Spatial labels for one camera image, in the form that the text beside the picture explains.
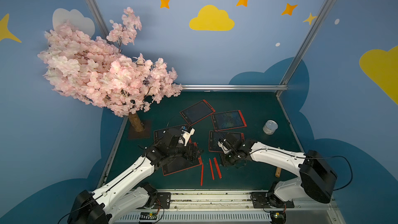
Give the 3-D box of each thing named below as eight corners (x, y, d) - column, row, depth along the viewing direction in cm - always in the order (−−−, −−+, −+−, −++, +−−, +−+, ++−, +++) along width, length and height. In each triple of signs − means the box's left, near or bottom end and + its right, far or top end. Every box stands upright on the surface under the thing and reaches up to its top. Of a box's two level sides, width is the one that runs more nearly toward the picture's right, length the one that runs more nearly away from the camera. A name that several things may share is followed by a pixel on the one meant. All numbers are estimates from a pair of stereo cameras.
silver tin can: (264, 135, 101) (267, 130, 96) (261, 124, 106) (264, 119, 101) (275, 135, 101) (279, 130, 96) (272, 125, 106) (275, 120, 101)
